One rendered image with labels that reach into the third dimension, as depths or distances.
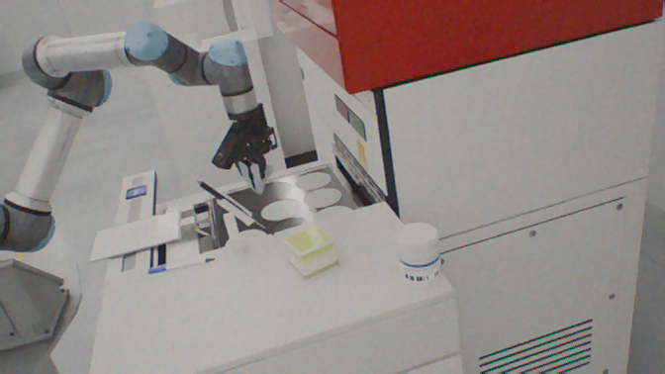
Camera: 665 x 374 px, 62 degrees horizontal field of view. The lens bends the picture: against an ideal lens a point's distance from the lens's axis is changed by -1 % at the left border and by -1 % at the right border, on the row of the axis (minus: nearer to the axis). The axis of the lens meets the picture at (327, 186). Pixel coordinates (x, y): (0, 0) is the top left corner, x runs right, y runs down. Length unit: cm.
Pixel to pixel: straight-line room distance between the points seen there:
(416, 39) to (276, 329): 62
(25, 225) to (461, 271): 110
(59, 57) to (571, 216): 128
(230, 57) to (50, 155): 58
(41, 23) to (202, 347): 865
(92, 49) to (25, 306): 57
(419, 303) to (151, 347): 46
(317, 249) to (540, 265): 73
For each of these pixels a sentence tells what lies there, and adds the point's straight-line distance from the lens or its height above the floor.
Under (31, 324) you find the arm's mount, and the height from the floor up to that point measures 87.
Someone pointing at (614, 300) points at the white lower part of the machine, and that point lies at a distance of 180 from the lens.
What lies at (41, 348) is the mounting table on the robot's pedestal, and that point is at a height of 82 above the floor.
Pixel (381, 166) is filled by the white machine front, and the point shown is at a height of 105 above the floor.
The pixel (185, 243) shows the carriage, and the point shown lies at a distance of 144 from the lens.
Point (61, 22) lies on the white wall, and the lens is 939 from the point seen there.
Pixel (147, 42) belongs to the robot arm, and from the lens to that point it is 117.
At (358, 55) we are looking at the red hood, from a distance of 112.
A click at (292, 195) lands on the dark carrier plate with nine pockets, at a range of 148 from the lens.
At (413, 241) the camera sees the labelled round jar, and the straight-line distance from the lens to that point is 93.
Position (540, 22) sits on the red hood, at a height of 128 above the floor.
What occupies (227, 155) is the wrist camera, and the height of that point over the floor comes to 112.
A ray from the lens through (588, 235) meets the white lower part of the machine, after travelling 160.
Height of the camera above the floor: 158
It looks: 27 degrees down
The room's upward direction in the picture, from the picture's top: 11 degrees counter-clockwise
